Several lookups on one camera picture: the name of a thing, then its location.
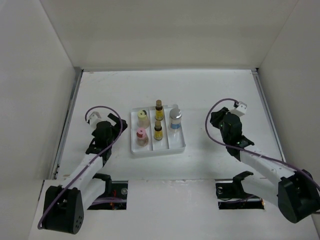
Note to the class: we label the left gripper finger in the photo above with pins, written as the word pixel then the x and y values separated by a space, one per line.
pixel 124 124
pixel 114 118

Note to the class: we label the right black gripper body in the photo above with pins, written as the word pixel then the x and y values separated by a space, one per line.
pixel 225 139

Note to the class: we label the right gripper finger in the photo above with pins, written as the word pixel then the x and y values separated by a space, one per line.
pixel 224 111
pixel 215 119

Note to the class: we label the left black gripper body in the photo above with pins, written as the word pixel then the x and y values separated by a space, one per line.
pixel 115 130

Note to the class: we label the yellow-lid spice bottle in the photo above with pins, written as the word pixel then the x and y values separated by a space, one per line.
pixel 143 119

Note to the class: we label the pink-lid spice bottle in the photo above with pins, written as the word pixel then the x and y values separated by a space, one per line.
pixel 142 138

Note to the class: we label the brown bottle yellow label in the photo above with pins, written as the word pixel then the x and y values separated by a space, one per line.
pixel 158 133
pixel 159 114

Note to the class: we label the silver-lid jar blue label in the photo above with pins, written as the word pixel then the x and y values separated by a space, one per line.
pixel 175 119

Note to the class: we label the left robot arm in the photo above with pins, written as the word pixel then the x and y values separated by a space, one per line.
pixel 86 188

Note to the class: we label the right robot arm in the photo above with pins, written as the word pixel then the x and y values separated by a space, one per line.
pixel 292 190

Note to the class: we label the white three-compartment tray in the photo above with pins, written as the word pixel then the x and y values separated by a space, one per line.
pixel 173 141

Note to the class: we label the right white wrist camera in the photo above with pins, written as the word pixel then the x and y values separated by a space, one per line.
pixel 239 109

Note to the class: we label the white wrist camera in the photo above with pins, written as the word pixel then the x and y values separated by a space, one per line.
pixel 94 119
pixel 239 109

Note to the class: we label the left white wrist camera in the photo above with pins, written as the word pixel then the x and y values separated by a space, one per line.
pixel 94 119

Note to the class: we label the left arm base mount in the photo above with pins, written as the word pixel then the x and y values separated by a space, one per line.
pixel 115 198

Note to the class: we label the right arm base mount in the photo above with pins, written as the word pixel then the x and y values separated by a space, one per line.
pixel 231 195

